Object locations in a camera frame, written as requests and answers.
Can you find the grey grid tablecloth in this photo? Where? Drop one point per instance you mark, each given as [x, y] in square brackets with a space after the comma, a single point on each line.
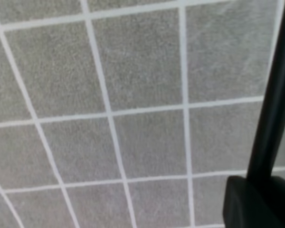
[128, 113]

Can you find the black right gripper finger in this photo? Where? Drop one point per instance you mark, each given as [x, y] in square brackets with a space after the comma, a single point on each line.
[247, 207]

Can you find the black pen silver tip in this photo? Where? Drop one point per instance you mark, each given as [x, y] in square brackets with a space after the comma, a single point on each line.
[272, 119]

